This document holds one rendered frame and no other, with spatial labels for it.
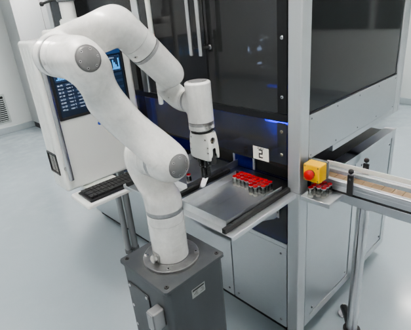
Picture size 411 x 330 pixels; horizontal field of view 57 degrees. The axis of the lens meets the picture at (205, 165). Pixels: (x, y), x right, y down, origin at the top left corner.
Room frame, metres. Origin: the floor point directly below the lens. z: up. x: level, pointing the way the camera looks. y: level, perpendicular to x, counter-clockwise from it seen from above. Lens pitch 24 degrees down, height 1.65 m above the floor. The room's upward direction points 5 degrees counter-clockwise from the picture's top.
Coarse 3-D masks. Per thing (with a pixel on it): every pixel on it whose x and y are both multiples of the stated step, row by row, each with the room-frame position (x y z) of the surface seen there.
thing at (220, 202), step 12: (228, 180) 1.53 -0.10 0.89; (204, 192) 1.43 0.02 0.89; (216, 192) 1.44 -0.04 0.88; (228, 192) 1.43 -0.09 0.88; (240, 192) 1.42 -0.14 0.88; (276, 192) 1.35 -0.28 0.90; (192, 204) 1.35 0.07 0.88; (204, 204) 1.34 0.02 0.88; (216, 204) 1.34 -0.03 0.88; (228, 204) 1.33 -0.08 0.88; (240, 204) 1.32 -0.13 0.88; (252, 204) 1.25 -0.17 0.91; (204, 216) 1.24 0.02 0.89; (216, 216) 1.19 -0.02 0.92; (228, 216) 1.24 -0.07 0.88; (240, 216) 1.20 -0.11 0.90
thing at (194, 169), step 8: (192, 160) 1.82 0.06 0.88; (192, 168) 1.72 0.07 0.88; (200, 168) 1.71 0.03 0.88; (216, 168) 1.69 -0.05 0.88; (224, 168) 1.64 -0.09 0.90; (184, 176) 1.63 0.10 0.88; (192, 176) 1.63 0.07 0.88; (200, 176) 1.62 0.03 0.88; (176, 184) 1.53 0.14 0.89; (184, 184) 1.49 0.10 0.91; (192, 184) 1.50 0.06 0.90
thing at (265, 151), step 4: (256, 148) 1.51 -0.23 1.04; (260, 148) 1.50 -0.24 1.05; (264, 148) 1.48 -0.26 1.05; (256, 152) 1.51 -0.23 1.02; (260, 152) 1.50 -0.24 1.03; (264, 152) 1.48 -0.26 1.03; (268, 152) 1.47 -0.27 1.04; (256, 156) 1.51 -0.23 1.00; (264, 156) 1.48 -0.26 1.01; (268, 156) 1.47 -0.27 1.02; (264, 160) 1.48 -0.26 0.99; (268, 160) 1.47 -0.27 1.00
